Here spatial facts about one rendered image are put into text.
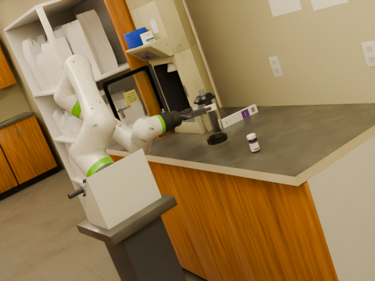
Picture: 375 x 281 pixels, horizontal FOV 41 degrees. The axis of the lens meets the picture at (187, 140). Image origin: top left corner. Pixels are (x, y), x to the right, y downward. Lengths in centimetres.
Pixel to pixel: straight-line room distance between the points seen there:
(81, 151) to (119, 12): 118
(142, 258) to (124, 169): 38
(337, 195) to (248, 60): 123
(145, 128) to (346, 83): 99
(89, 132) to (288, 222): 88
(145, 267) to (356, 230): 85
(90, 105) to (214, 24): 126
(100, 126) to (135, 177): 24
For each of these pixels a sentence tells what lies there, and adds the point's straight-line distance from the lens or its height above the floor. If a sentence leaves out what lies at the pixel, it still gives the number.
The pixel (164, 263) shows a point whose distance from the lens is 216.
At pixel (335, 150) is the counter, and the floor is 94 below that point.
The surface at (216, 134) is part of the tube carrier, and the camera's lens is 240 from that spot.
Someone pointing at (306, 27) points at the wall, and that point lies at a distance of 257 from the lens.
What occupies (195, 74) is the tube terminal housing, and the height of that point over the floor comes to 126.
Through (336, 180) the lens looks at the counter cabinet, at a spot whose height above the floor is 83.
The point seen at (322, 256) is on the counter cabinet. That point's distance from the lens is 204.
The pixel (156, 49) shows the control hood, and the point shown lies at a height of 147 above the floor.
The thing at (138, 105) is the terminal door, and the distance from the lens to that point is 299.
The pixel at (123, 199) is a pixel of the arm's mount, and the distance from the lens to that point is 201.
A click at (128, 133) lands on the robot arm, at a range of 233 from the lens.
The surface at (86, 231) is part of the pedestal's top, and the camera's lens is 214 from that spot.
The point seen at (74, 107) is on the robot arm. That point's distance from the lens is 240.
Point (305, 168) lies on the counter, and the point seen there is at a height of 94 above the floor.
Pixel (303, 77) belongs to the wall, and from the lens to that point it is 270.
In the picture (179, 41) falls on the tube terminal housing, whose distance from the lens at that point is 278.
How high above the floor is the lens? 163
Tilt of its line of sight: 14 degrees down
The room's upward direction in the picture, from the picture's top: 21 degrees counter-clockwise
